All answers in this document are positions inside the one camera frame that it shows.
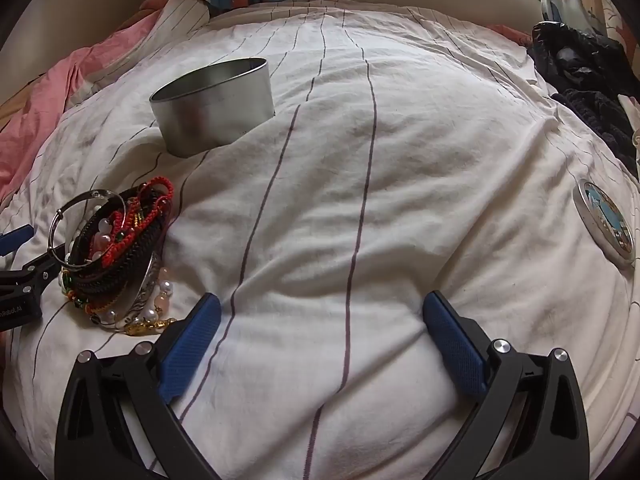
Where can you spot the dark knitted garment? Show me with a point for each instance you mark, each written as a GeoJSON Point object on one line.
{"type": "Point", "coordinates": [605, 115]}

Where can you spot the beige crumpled cloth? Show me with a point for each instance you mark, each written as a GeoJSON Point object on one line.
{"type": "Point", "coordinates": [631, 110]}

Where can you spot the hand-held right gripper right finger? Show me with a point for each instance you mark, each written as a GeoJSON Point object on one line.
{"type": "Point", "coordinates": [455, 350]}

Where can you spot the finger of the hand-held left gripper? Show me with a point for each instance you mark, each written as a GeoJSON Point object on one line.
{"type": "Point", "coordinates": [14, 240]}
{"type": "Point", "coordinates": [35, 267]}

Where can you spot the white striped duvet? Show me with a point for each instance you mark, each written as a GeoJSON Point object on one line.
{"type": "Point", "coordinates": [350, 160]}

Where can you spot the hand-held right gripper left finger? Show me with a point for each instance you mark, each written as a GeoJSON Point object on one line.
{"type": "Point", "coordinates": [192, 345]}

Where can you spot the black puffer jacket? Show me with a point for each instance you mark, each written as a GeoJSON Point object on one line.
{"type": "Point", "coordinates": [575, 55]}

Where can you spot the round printed tin lid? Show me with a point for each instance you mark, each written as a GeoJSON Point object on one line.
{"type": "Point", "coordinates": [602, 220]}

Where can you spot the pink blanket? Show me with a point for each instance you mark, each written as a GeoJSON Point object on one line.
{"type": "Point", "coordinates": [50, 110]}

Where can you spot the thin silver bangle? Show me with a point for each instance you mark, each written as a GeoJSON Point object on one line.
{"type": "Point", "coordinates": [97, 193]}

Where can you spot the round silver metal tin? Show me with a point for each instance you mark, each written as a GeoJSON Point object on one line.
{"type": "Point", "coordinates": [210, 120]}

